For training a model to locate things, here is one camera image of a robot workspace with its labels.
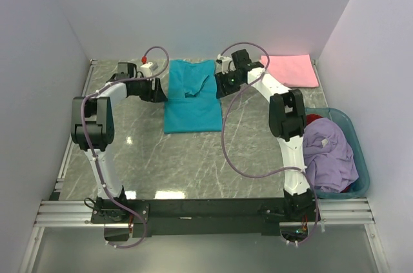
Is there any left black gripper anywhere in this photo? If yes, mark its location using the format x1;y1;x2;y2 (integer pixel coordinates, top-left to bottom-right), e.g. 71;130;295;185
134;75;168;103

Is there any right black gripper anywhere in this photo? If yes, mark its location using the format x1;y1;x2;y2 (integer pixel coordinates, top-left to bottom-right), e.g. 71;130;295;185
214;69;243;99

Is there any teal t shirt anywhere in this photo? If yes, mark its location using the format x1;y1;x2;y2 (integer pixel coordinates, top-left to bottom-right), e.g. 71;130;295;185
164;60;222;134

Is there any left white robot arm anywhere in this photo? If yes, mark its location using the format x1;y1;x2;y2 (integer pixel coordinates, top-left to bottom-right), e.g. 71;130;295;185
71;62;167;223

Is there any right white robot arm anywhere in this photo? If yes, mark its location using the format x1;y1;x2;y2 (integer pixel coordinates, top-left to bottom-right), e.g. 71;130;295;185
215;49;314;221

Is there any folded pink t shirt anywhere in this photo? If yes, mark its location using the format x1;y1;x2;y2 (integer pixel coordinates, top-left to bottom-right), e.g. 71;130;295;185
260;54;319;88

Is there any red t shirt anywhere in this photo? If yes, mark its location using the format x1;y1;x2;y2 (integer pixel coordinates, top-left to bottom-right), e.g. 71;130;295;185
306;114;323;125

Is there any teal plastic laundry basket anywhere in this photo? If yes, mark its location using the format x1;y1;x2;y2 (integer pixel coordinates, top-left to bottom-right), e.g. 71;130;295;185
303;108;370;199

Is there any lavender t shirt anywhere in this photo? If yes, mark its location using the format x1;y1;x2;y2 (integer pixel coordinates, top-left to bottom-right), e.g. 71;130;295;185
303;117;359;194

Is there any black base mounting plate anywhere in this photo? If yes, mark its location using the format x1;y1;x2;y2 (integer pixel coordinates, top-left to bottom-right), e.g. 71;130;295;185
90;197;322;239

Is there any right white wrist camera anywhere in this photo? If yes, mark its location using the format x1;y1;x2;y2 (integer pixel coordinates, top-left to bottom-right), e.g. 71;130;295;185
216;54;235;74

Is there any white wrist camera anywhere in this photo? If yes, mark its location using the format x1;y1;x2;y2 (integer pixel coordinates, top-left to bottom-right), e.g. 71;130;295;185
139;62;159;77
216;54;235;74

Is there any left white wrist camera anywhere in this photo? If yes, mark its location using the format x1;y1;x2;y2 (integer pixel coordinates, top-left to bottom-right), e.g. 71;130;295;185
139;62;159;77

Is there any aluminium frame rail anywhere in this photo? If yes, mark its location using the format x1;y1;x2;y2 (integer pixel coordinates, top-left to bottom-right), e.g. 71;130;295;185
34;198;375;228

